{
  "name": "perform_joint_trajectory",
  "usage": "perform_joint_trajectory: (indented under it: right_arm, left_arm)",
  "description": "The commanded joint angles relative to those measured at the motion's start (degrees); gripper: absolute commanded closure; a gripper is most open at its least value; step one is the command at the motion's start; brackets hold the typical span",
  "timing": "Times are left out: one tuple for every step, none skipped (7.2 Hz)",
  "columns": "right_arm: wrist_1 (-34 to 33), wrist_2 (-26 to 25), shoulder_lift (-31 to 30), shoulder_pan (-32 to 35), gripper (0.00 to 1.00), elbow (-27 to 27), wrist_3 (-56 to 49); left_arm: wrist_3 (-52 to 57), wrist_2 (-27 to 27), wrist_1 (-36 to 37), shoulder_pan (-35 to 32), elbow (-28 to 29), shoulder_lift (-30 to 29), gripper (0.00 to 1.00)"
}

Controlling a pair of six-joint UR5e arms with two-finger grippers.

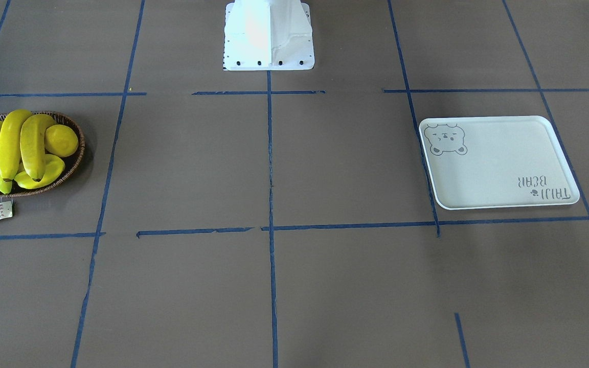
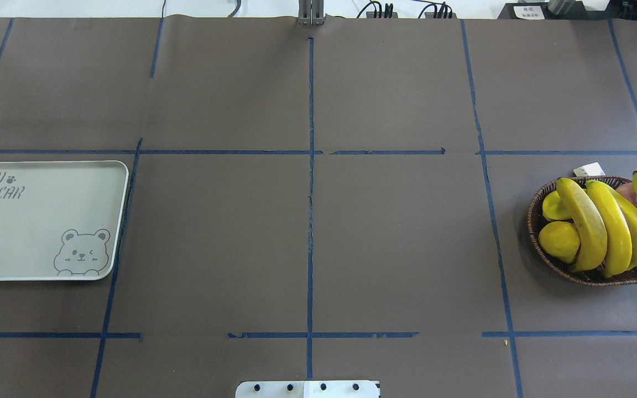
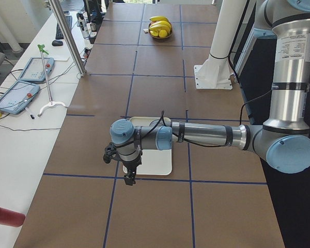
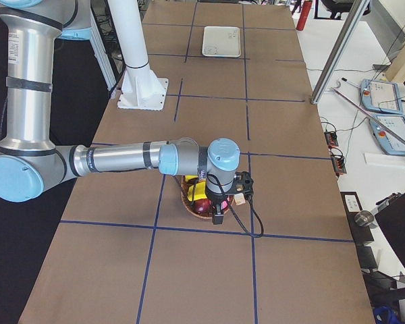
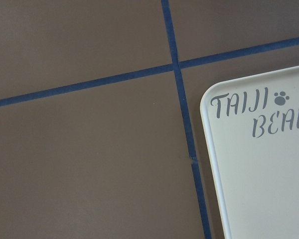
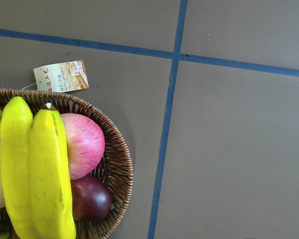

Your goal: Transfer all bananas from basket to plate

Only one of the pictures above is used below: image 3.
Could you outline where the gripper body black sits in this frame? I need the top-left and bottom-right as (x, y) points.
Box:
(119, 150), (143, 174)

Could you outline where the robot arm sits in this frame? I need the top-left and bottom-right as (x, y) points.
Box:
(103, 1), (310, 185)

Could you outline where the brown wicker basket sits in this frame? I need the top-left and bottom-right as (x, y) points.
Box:
(148, 21), (173, 39)

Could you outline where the cream bear tray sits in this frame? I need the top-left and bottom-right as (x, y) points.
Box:
(130, 117), (172, 176)

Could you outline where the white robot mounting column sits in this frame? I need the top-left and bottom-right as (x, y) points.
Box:
(194, 0), (248, 90)

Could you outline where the near teach pendant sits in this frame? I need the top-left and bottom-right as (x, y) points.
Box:
(0, 80), (40, 114)

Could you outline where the teach pendant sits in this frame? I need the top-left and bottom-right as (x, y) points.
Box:
(18, 57), (55, 84)
(0, 80), (40, 114)

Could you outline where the red bottle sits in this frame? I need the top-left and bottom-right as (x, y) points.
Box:
(0, 207), (26, 227)

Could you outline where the far teach pendant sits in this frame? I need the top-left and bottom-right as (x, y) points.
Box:
(18, 57), (55, 84)

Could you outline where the yellow lemon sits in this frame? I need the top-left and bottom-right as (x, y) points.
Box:
(159, 29), (168, 38)

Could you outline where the black computer mouse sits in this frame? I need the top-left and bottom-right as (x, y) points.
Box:
(52, 40), (63, 47)

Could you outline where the reacher grabber tool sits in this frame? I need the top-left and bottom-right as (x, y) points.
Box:
(37, 44), (67, 117)

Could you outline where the black keyboard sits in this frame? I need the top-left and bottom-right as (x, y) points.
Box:
(55, 15), (73, 40)

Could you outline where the white spray bottle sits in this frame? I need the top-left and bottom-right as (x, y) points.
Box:
(76, 12), (89, 39)

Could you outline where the aluminium frame post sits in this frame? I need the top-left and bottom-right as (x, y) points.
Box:
(49, 0), (86, 77)

